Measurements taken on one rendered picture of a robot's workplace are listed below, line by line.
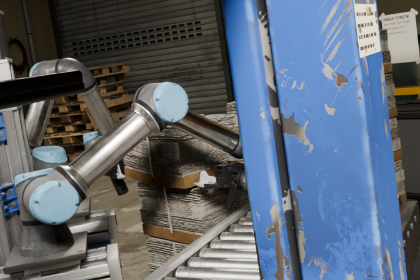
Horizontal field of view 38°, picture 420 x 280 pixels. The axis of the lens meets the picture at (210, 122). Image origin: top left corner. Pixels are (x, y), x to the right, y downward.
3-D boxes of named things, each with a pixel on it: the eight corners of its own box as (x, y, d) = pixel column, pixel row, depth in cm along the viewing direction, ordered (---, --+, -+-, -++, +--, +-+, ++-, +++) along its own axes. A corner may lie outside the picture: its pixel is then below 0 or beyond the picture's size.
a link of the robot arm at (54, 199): (39, 227, 168) (178, 105, 188) (54, 237, 155) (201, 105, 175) (12, 195, 164) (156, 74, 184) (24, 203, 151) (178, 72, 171)
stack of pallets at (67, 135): (94, 147, 1011) (80, 69, 995) (143, 142, 974) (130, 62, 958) (44, 165, 889) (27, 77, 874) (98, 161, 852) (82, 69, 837)
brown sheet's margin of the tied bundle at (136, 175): (124, 176, 246) (123, 166, 245) (179, 160, 264) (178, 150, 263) (147, 184, 234) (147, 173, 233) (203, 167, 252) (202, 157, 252)
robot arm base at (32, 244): (17, 260, 167) (11, 226, 166) (24, 245, 182) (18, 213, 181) (73, 250, 170) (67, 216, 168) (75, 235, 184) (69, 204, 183)
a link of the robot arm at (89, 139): (109, 129, 271) (113, 154, 272) (88, 132, 275) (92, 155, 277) (99, 132, 264) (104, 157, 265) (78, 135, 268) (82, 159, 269)
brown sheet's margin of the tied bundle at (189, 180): (159, 186, 228) (157, 175, 228) (215, 168, 247) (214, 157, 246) (185, 189, 216) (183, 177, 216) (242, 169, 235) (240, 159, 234)
